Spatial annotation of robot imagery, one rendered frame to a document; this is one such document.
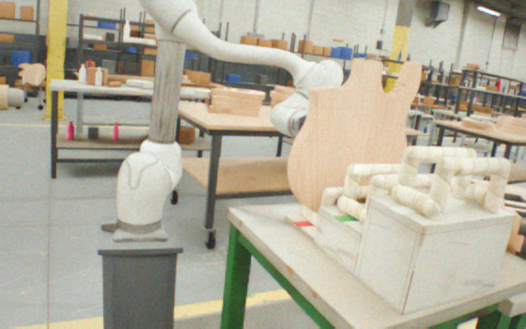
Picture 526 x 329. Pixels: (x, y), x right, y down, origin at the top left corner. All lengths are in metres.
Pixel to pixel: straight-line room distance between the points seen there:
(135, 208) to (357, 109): 0.78
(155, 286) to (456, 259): 1.00
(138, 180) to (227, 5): 11.29
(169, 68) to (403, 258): 1.07
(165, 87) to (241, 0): 11.22
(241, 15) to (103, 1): 3.91
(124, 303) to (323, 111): 0.95
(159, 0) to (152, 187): 0.59
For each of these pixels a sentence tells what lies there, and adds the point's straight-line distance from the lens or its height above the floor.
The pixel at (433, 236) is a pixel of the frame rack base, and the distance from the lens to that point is 0.74.
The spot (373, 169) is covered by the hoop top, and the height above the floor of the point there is 1.12.
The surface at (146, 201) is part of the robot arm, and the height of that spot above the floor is 0.84.
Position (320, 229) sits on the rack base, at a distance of 0.95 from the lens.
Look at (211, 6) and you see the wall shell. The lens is 12.33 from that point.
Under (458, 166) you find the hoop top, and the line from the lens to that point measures 0.74.
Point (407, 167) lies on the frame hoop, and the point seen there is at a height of 1.17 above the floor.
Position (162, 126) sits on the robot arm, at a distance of 1.54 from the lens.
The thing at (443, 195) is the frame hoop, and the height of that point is 1.15.
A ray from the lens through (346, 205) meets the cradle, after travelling 0.91.
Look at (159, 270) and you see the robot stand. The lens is 1.45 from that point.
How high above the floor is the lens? 1.33
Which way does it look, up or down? 13 degrees down
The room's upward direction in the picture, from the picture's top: 7 degrees clockwise
